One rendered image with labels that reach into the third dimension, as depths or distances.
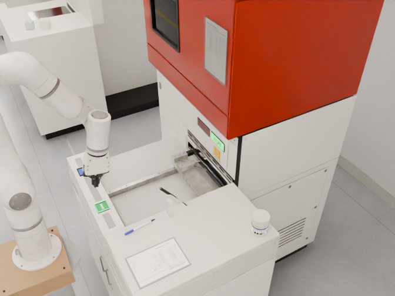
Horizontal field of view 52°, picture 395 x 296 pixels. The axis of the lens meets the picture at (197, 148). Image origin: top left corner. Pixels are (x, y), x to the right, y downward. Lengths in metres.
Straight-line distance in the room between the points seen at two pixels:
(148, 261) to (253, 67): 0.83
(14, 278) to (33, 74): 0.81
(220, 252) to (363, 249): 1.59
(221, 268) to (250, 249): 0.14
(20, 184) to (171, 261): 0.61
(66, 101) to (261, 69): 0.72
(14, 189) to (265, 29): 1.02
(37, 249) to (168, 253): 0.51
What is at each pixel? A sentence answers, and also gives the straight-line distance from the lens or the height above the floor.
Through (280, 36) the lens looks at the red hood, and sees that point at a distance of 1.56.
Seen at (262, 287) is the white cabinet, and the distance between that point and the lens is 1.94.
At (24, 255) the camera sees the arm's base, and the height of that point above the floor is 0.95.
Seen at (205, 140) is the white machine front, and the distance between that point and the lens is 1.98.
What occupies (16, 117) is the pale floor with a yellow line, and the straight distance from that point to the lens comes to 4.29.
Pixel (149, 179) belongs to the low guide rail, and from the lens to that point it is 2.05.
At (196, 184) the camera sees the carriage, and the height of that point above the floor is 0.88.
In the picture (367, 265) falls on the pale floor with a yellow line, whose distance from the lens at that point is 2.94.
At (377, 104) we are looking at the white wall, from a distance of 3.13.
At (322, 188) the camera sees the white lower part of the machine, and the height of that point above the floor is 0.61.
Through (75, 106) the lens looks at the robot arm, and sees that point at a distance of 1.42.
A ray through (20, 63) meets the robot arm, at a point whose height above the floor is 1.70.
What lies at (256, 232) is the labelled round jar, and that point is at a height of 1.00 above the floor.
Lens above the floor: 2.26
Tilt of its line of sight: 40 degrees down
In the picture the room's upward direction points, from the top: straight up
